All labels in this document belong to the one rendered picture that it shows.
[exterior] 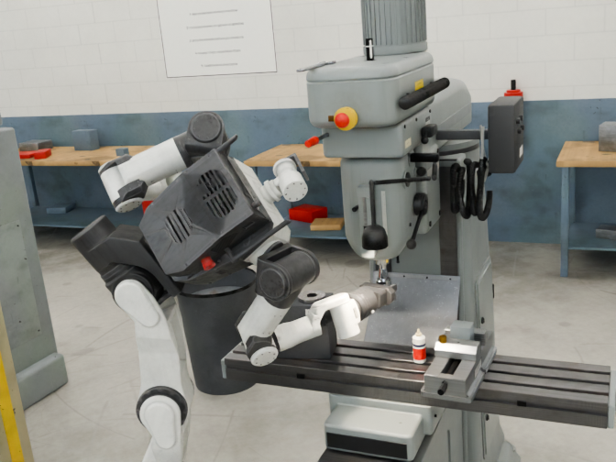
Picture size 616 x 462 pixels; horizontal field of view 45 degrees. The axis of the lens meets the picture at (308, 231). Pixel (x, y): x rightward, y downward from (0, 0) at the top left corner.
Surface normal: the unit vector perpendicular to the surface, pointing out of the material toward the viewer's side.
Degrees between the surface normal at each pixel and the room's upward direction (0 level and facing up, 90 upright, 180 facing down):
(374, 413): 0
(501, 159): 90
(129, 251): 90
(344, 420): 0
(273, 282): 89
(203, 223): 74
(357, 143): 90
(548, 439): 0
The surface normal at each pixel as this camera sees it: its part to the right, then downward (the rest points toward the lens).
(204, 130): -0.01, -0.22
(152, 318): 0.00, 0.28
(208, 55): -0.39, 0.29
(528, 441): -0.08, -0.96
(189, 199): -0.51, 0.01
